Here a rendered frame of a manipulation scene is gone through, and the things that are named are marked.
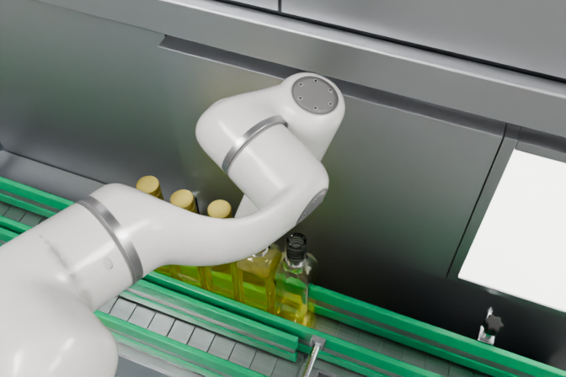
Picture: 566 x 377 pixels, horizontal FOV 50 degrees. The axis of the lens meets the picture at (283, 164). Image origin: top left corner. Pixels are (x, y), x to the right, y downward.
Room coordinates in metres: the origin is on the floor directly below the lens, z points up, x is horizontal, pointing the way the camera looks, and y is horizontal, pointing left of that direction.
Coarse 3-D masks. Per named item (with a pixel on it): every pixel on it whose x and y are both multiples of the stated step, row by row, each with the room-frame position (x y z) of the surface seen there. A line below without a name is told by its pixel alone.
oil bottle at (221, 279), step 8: (224, 264) 0.47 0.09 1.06; (232, 264) 0.47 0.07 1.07; (208, 272) 0.48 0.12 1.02; (216, 272) 0.47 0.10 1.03; (224, 272) 0.47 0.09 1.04; (232, 272) 0.47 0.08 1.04; (208, 280) 0.48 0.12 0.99; (216, 280) 0.48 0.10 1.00; (224, 280) 0.47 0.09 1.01; (232, 280) 0.47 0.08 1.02; (208, 288) 0.48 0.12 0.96; (216, 288) 0.48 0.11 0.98; (224, 288) 0.47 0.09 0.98; (232, 288) 0.47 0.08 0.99; (224, 296) 0.47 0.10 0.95; (232, 296) 0.47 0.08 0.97
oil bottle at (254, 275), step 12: (276, 252) 0.48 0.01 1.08; (240, 264) 0.46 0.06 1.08; (252, 264) 0.45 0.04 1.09; (264, 264) 0.45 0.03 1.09; (240, 276) 0.46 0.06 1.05; (252, 276) 0.45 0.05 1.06; (264, 276) 0.44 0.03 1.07; (240, 288) 0.46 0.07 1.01; (252, 288) 0.45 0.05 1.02; (264, 288) 0.44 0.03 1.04; (240, 300) 0.46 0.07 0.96; (252, 300) 0.45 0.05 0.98; (264, 300) 0.44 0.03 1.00
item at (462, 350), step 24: (0, 192) 0.72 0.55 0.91; (24, 192) 0.69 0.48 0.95; (48, 216) 0.68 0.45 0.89; (336, 312) 0.47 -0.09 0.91; (360, 312) 0.45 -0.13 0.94; (384, 312) 0.44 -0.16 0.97; (384, 336) 0.43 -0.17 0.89; (408, 336) 0.42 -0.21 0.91; (432, 336) 0.41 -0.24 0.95; (456, 336) 0.40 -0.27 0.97; (456, 360) 0.39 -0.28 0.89; (480, 360) 0.38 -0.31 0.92; (504, 360) 0.37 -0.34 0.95; (528, 360) 0.36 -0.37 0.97
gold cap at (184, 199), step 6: (174, 192) 0.53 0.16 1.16; (180, 192) 0.53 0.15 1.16; (186, 192) 0.53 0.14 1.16; (174, 198) 0.52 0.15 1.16; (180, 198) 0.52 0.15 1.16; (186, 198) 0.52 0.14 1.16; (192, 198) 0.52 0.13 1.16; (174, 204) 0.51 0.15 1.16; (180, 204) 0.51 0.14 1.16; (186, 204) 0.51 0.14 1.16; (192, 204) 0.51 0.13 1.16; (192, 210) 0.51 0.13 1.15
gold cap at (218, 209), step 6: (210, 204) 0.51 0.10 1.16; (216, 204) 0.51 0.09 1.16; (222, 204) 0.51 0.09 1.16; (228, 204) 0.51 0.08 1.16; (210, 210) 0.50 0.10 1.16; (216, 210) 0.50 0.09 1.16; (222, 210) 0.50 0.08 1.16; (228, 210) 0.50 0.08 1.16; (210, 216) 0.49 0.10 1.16; (216, 216) 0.49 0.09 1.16; (222, 216) 0.49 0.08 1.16; (228, 216) 0.49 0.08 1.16
